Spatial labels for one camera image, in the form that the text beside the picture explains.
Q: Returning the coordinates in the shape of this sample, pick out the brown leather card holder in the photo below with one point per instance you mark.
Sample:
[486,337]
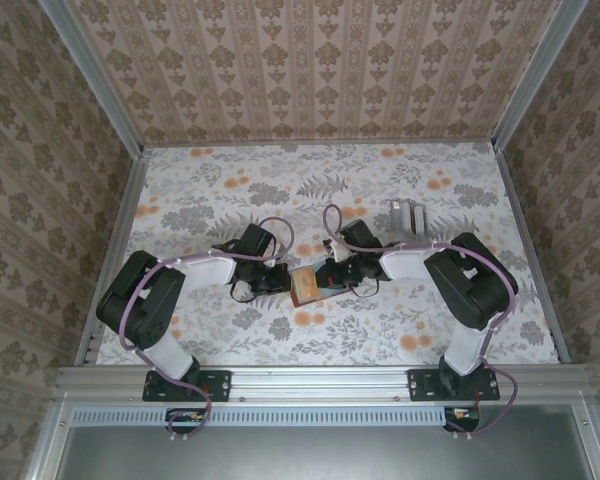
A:
[305,287]

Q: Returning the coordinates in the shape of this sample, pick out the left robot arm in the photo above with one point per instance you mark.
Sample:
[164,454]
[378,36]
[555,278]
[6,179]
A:
[140,305]

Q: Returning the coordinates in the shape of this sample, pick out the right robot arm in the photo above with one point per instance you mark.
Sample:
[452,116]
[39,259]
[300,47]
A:
[470,285]

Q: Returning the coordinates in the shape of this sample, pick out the floral tablecloth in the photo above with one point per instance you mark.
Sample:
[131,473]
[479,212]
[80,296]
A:
[230,190]

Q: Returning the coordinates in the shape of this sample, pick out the black connector board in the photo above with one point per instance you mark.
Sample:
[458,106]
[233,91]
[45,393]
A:
[462,419]
[182,420]

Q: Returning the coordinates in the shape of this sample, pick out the grey sheet metal panel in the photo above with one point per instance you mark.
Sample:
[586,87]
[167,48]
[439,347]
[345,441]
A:
[320,455]

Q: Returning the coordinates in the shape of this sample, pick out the wide aluminium frame rail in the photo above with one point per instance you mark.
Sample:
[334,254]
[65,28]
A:
[320,382]

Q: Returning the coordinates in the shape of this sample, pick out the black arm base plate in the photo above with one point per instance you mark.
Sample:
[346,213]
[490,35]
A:
[422,387]
[215,387]

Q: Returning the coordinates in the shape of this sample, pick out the aluminium side rail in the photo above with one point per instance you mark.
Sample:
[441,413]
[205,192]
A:
[525,225]
[125,225]

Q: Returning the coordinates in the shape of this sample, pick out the aluminium frame post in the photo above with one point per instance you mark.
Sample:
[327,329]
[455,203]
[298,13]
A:
[90,75]
[540,75]

